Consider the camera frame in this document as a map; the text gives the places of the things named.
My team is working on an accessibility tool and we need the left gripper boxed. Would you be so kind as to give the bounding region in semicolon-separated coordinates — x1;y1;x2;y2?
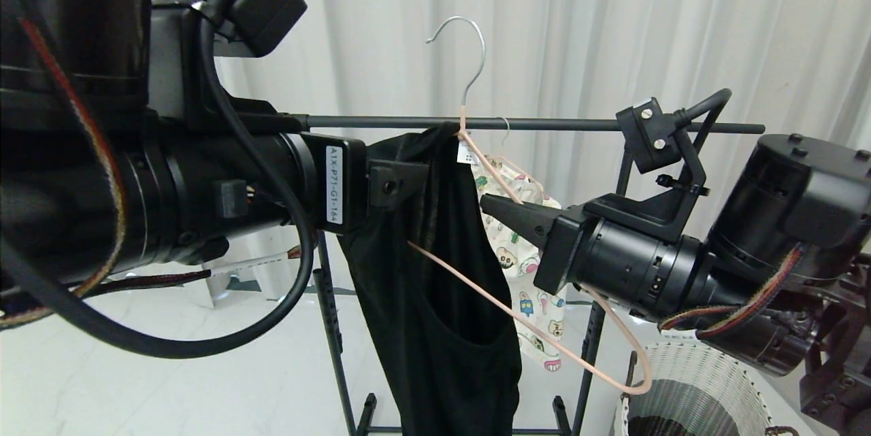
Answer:
126;116;368;270

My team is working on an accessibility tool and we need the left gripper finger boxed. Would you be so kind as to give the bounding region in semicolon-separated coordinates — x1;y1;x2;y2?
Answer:
367;158;431;211

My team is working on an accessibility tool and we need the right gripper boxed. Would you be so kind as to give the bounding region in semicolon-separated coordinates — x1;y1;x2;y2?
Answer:
533;201;725;322

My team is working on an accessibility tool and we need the pink clothes hanger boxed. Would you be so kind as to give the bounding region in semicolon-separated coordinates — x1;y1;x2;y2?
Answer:
407;16;653;396
489;116;548;204

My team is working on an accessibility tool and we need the cream printed garment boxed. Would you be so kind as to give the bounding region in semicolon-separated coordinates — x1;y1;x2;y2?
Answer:
472;154;569;373

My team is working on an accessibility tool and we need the black garment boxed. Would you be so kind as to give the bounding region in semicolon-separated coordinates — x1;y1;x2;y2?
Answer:
338;122;523;436

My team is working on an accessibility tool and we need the white laundry basket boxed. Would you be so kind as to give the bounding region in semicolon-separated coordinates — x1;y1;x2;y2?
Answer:
614;341;800;436

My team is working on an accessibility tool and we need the black clothes rack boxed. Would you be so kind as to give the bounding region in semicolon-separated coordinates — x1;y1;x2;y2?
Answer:
299;114;766;436

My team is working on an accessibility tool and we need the white curtain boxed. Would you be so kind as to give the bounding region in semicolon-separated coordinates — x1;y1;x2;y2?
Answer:
153;0;871;307

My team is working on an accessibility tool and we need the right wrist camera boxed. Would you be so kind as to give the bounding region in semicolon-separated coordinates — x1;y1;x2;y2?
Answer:
584;97;710;244

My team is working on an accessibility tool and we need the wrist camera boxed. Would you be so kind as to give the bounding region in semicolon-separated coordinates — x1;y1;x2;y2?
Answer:
150;0;308;134
584;97;710;244

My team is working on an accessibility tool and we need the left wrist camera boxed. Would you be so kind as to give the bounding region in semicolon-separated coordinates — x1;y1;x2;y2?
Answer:
150;0;308;134

